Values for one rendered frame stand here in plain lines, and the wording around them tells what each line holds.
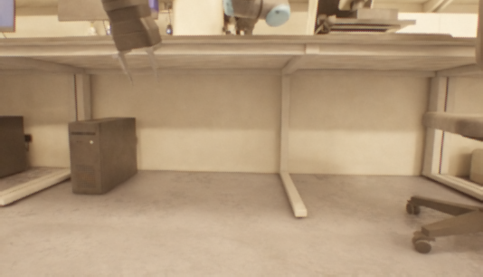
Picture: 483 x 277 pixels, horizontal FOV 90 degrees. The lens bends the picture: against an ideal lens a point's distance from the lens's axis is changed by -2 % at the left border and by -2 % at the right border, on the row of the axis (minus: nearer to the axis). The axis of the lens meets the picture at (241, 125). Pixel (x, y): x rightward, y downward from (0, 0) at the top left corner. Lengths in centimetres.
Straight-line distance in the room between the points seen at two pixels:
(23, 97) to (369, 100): 255
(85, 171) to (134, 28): 119
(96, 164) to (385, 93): 188
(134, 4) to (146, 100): 150
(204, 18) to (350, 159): 140
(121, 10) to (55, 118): 188
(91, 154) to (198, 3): 95
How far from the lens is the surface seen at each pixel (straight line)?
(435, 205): 136
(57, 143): 233
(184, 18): 107
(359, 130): 194
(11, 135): 228
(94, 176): 156
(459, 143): 232
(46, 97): 235
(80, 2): 163
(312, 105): 182
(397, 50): 112
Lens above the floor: 52
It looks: 6 degrees down
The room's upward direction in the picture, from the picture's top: 1 degrees clockwise
